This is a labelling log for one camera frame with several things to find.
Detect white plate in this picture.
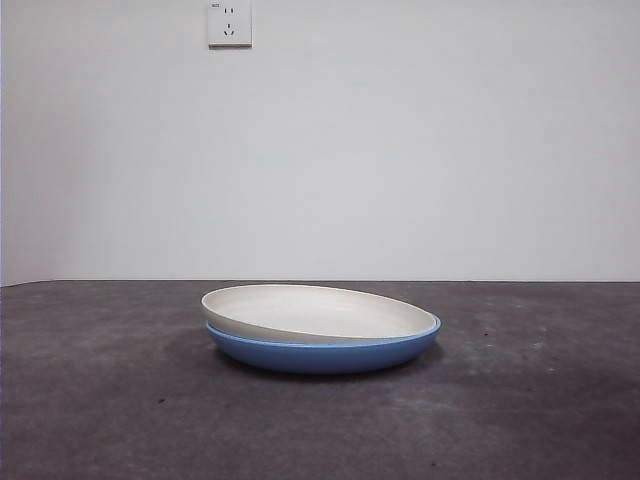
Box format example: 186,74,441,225
201,283,436,346

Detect blue plate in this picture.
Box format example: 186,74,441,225
204,314,444,375

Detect white wall power outlet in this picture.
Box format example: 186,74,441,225
207,0,253,50

